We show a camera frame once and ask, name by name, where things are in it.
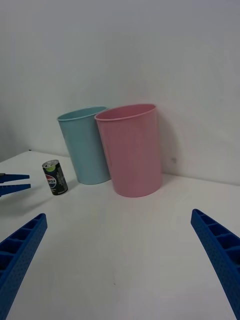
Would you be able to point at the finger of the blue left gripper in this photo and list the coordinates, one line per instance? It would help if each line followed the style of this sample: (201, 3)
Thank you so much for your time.
(12, 177)
(12, 189)

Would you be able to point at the pink plastic bin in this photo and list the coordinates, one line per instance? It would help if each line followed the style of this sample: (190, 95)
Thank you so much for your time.
(132, 152)

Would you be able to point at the pale blue plastic bin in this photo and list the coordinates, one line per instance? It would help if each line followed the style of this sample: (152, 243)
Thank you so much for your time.
(82, 145)

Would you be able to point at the black drink can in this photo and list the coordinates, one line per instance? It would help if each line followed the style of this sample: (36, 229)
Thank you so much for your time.
(55, 178)

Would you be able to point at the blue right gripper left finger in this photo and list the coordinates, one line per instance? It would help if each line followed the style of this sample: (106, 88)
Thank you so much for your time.
(22, 247)

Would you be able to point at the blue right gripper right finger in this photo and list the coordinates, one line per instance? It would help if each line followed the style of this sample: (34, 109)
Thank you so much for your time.
(220, 245)

